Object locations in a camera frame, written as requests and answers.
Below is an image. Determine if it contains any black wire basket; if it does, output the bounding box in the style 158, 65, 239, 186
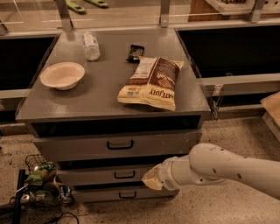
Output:
24, 154, 46, 174

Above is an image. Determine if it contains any brown cardboard box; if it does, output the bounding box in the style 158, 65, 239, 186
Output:
261, 92, 280, 128

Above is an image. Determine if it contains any grey bottom drawer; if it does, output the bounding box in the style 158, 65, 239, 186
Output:
72, 182, 179, 203

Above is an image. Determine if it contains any soda can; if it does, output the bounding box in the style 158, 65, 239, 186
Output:
60, 185, 72, 204

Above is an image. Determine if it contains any grey drawer cabinet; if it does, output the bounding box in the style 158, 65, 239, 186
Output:
15, 27, 212, 204

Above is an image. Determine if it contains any grey drawer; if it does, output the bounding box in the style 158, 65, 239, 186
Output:
57, 164, 155, 186
34, 129, 202, 162
72, 182, 179, 203

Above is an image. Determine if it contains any green tool right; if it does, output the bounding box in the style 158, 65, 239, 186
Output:
86, 0, 109, 8

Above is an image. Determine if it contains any green tool left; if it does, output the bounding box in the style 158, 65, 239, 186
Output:
66, 0, 87, 14

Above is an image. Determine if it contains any dark snack bar wrapper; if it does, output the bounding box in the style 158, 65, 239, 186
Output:
127, 45, 144, 63

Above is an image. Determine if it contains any black floor cable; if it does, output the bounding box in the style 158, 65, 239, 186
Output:
43, 212, 81, 224

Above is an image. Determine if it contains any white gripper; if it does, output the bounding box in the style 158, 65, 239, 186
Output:
142, 157, 182, 191

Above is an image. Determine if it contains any white paper bowl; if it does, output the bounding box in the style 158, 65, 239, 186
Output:
40, 62, 85, 90

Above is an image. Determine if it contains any green tool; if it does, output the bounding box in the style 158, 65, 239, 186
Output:
86, 0, 109, 8
66, 0, 87, 14

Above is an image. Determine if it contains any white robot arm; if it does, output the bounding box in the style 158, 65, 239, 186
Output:
142, 143, 280, 200

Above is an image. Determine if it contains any grey top drawer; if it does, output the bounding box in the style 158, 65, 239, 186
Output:
34, 129, 202, 162

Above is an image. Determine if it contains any green chip bag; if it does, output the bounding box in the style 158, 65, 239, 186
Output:
25, 162, 57, 186

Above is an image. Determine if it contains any brown cream chip bag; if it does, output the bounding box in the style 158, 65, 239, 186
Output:
117, 57, 184, 111

